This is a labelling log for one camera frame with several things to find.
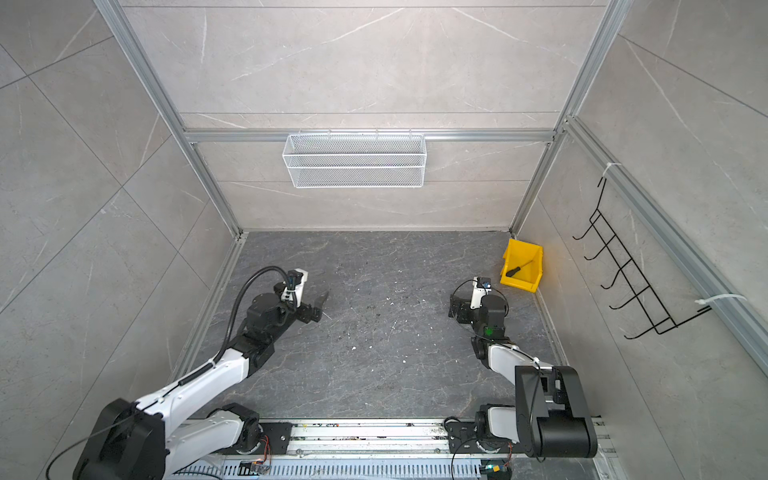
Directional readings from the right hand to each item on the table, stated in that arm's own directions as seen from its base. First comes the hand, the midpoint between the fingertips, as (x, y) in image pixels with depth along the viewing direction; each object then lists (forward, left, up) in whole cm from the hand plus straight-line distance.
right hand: (466, 293), depth 92 cm
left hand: (-1, +46, +11) cm, 47 cm away
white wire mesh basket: (+41, +35, +23) cm, 58 cm away
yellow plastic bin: (+19, -24, -5) cm, 31 cm away
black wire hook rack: (-20, -31, +23) cm, 43 cm away
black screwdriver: (+13, -20, -7) cm, 24 cm away
